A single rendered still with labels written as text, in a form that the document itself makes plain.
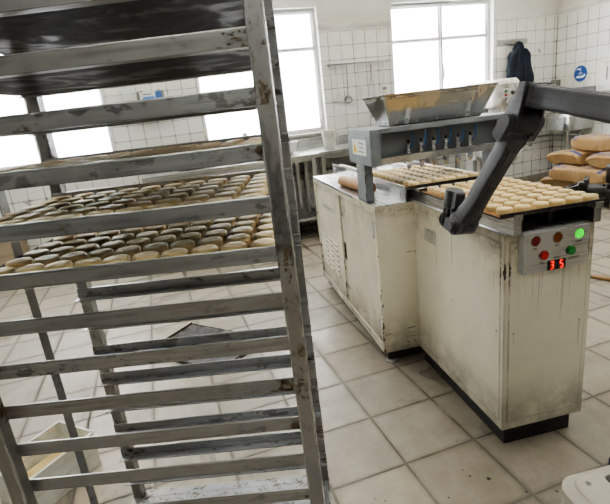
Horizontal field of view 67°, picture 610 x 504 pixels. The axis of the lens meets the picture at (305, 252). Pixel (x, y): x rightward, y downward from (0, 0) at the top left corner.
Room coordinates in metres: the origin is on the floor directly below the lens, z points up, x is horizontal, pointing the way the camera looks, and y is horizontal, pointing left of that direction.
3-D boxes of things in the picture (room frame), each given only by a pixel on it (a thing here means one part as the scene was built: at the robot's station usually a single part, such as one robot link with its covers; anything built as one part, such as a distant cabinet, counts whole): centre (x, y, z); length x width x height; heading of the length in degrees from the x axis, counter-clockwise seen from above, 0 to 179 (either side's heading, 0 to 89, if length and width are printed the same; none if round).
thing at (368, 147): (2.29, -0.66, 1.01); 0.72 x 0.33 x 0.34; 100
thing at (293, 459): (0.82, 0.34, 0.60); 0.64 x 0.03 x 0.03; 89
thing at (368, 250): (2.76, -0.58, 0.42); 1.28 x 0.72 x 0.84; 10
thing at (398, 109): (2.29, -0.66, 1.25); 0.56 x 0.29 x 0.14; 100
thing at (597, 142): (4.99, -3.40, 0.62); 0.72 x 0.42 x 0.17; 23
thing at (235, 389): (0.82, 0.34, 0.78); 0.64 x 0.03 x 0.03; 89
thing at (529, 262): (1.43, -0.81, 0.77); 0.24 x 0.04 x 0.14; 100
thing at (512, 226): (2.38, -0.50, 0.87); 2.01 x 0.03 x 0.07; 10
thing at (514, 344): (1.79, -0.75, 0.45); 0.70 x 0.34 x 0.90; 10
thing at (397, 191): (2.72, -0.38, 0.88); 1.28 x 0.01 x 0.07; 10
